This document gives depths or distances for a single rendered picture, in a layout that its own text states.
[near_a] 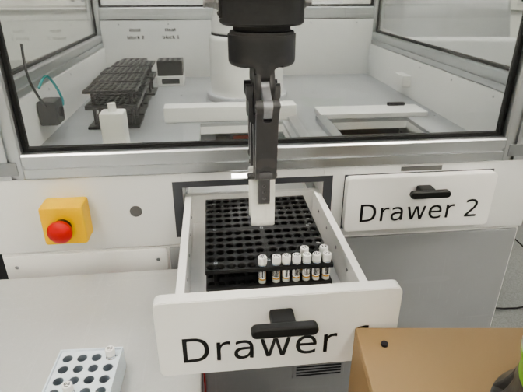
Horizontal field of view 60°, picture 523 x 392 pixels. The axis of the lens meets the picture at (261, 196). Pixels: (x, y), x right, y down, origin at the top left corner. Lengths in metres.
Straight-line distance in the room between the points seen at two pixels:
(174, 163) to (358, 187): 0.33
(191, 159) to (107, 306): 0.28
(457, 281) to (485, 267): 0.06
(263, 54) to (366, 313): 0.32
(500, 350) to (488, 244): 0.47
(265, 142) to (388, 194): 0.42
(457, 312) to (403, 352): 0.58
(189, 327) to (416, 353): 0.26
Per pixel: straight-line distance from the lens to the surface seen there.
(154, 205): 0.84
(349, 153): 0.83
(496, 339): 0.62
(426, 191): 0.86
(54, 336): 0.79
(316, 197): 0.84
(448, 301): 1.10
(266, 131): 0.49
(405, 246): 0.97
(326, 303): 0.55
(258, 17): 0.48
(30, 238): 0.92
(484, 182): 0.95
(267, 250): 0.66
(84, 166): 0.83
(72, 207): 0.82
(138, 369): 0.70
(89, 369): 0.68
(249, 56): 0.49
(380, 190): 0.86
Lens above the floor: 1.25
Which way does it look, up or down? 25 degrees down
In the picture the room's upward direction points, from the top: straight up
